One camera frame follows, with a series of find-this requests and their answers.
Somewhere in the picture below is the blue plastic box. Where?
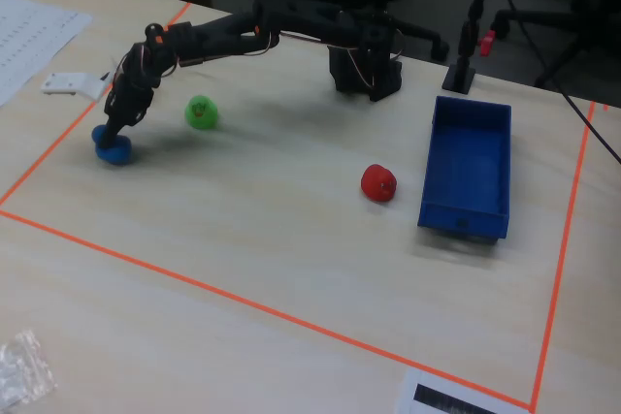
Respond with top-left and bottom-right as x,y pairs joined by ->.
416,95 -> 513,243

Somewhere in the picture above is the black camera stand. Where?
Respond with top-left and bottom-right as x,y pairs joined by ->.
441,0 -> 504,94

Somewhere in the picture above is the paper with black bar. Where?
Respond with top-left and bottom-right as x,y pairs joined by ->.
395,367 -> 533,414

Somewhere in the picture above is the white plastic bracket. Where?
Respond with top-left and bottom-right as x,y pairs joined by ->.
40,72 -> 112,99

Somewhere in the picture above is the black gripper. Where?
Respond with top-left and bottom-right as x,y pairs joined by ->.
99,63 -> 165,149

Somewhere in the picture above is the clear crinkled plastic bag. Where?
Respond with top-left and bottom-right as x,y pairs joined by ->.
0,329 -> 58,410

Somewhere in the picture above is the black cable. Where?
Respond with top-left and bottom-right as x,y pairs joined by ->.
493,0 -> 621,164

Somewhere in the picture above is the red clamp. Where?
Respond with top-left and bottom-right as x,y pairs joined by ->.
477,29 -> 497,55

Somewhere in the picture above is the white printed paper sheet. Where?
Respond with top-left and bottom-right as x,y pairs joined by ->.
0,0 -> 93,108

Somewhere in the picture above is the orange tape strip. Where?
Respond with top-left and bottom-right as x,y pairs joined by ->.
529,100 -> 597,410
0,208 -> 535,410
0,1 -> 193,207

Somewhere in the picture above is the blue rubber duck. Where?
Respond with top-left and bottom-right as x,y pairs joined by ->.
90,124 -> 134,166

